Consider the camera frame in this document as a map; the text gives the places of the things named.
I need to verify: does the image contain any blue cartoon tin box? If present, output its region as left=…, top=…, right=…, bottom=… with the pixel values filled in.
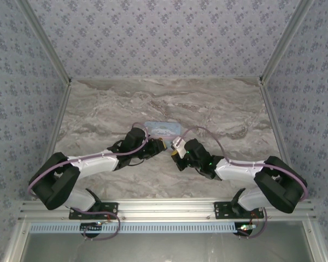
left=144, top=121, right=181, bottom=147

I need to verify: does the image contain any grey metal lower panel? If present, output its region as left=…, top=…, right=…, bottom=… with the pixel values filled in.
left=24, top=221, right=315, bottom=262

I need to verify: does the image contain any right controller circuit board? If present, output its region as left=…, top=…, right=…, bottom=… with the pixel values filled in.
left=235, top=223, right=257, bottom=236

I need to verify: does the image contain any controller circuit board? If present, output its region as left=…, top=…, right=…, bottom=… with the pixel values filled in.
left=80, top=222, right=102, bottom=233
left=235, top=223, right=257, bottom=236

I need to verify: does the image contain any left controller circuit board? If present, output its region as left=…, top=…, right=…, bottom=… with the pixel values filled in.
left=80, top=222, right=102, bottom=233

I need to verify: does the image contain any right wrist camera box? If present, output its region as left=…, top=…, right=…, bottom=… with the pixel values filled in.
left=172, top=136, right=188, bottom=159

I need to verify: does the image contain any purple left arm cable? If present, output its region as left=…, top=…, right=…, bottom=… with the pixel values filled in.
left=27, top=122, right=151, bottom=201

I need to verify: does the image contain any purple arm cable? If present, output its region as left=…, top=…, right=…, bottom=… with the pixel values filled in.
left=176, top=126, right=309, bottom=203
left=27, top=122, right=151, bottom=201

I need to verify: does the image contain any aluminium front mounting rail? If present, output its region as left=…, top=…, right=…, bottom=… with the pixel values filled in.
left=18, top=199, right=317, bottom=221

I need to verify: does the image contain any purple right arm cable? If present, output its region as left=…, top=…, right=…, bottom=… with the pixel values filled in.
left=176, top=126, right=309, bottom=203

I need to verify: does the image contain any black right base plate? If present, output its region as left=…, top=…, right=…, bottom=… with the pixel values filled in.
left=213, top=201, right=265, bottom=221

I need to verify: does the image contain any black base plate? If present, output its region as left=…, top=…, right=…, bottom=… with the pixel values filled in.
left=68, top=202, right=119, bottom=221
left=213, top=201, right=265, bottom=221

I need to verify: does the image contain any white slotted cable duct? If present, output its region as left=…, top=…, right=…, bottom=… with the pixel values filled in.
left=29, top=222, right=244, bottom=235

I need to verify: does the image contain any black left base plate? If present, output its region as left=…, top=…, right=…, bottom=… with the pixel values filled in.
left=68, top=202, right=119, bottom=221

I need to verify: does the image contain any aluminium table back rail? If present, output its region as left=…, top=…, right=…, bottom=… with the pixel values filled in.
left=70, top=76, right=263, bottom=81

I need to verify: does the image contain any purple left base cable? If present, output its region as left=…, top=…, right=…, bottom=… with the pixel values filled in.
left=71, top=207, right=122, bottom=242

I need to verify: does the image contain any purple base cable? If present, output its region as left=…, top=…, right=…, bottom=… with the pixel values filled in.
left=71, top=207, right=122, bottom=242
left=238, top=205, right=268, bottom=241

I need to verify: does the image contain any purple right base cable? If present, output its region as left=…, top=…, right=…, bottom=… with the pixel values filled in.
left=238, top=205, right=268, bottom=241

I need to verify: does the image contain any aluminium frame post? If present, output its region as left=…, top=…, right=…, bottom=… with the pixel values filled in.
left=2, top=220, right=31, bottom=262
left=16, top=0, right=72, bottom=84
left=302, top=219, right=328, bottom=262
left=259, top=0, right=317, bottom=84

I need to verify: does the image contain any aluminium lower frame post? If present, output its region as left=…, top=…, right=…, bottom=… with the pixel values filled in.
left=2, top=220, right=31, bottom=262
left=302, top=219, right=328, bottom=262

